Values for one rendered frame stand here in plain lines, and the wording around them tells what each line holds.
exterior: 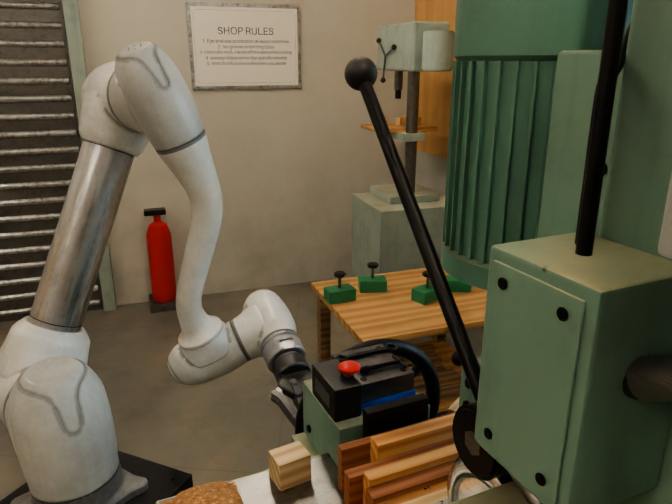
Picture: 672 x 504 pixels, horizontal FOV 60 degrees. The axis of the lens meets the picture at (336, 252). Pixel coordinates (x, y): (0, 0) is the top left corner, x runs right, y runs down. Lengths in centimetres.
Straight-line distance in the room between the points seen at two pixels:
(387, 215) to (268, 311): 165
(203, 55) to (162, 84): 242
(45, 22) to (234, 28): 96
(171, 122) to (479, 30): 67
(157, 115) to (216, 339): 49
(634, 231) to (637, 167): 4
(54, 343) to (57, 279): 12
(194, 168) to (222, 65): 241
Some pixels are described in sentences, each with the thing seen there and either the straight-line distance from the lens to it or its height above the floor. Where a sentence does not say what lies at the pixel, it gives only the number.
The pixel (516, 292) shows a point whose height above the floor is 128.
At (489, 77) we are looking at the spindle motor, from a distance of 56.
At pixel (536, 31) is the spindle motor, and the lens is 54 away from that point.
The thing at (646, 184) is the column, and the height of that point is 134.
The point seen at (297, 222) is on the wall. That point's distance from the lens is 376.
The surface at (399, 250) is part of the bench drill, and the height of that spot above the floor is 49.
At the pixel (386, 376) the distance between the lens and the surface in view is 82.
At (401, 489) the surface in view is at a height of 95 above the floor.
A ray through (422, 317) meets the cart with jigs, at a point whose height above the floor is 53.
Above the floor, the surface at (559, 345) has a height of 126.
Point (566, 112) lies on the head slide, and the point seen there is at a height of 137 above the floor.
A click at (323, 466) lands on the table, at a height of 90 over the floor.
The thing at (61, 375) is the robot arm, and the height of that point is 90.
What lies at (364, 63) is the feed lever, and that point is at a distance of 63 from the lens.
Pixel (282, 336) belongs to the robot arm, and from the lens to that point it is 127.
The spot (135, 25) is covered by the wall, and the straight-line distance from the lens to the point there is 350.
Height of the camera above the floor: 141
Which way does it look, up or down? 18 degrees down
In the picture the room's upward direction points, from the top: straight up
